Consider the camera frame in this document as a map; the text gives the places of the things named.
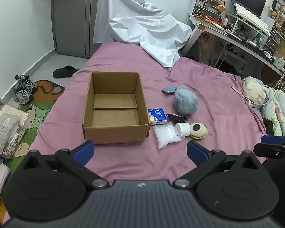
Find pink bed sheet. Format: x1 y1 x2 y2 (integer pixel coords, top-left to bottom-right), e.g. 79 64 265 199
28 41 268 186

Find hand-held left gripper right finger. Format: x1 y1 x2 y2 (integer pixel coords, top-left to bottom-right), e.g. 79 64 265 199
172 140 264 188

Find white keyboard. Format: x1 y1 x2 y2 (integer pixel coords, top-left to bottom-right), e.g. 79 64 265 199
234 3 270 35

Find cream dotted parcel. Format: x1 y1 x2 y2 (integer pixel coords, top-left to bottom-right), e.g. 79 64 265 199
0 104 29 125

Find small blue knitted pouch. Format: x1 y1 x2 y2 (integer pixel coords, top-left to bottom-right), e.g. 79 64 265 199
161 85 178 93

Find black hair tie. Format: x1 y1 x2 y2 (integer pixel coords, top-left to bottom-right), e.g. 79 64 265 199
166 113 188 124

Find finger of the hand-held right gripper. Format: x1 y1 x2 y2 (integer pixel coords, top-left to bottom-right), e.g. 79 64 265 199
253 135 285 159

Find green cartoon floor mat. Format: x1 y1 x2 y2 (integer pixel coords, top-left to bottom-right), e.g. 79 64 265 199
8 79 66 174

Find floral pastel blanket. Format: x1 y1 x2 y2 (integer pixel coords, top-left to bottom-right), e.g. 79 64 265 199
242 76 285 137

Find grey sneaker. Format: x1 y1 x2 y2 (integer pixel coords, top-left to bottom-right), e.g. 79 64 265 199
15 75 37 93
12 84 34 104

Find clear bag of white filling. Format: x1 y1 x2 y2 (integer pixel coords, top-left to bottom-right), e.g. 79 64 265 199
153 121 184 150

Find white charging cable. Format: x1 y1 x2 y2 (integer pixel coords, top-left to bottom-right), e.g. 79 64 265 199
231 86 271 105

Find white desk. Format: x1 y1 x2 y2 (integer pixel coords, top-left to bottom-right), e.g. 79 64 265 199
182 14 285 76

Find grey plastic parcel bag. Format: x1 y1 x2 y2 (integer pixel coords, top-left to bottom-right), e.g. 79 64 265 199
0 113 21 152

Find silver patterned foil bag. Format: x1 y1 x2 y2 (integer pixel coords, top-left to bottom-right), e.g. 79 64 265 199
1 113 30 159

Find brown cardboard box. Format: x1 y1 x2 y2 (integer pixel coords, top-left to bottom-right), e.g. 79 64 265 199
82 71 150 145

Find blue tissue packet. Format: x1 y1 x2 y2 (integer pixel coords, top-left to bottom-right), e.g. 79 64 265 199
148 108 167 126

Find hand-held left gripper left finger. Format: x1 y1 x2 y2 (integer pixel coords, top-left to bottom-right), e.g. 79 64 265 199
21 141 110 189

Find white monitor riser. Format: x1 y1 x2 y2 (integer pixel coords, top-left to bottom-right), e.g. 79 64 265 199
224 12 270 44

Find grey-blue round plush toy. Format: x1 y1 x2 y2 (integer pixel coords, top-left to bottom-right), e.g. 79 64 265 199
173 86 199 115

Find clear drawer organizer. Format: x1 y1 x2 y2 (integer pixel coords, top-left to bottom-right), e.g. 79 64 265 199
192 0 222 22

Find burger plush toy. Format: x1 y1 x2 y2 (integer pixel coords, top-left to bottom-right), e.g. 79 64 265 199
189 123 208 139

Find small white bag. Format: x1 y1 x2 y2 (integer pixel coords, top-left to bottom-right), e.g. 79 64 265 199
274 56 285 69

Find white sheet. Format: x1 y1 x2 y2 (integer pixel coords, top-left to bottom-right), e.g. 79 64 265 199
93 0 193 68

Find black slipper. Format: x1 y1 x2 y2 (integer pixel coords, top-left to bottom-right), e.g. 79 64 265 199
53 65 80 78

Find grey wardrobe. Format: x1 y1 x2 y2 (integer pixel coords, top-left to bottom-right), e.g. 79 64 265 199
51 0 121 59

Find desktop shelf organizer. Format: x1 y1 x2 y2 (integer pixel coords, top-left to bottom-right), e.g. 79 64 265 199
264 5 285 53

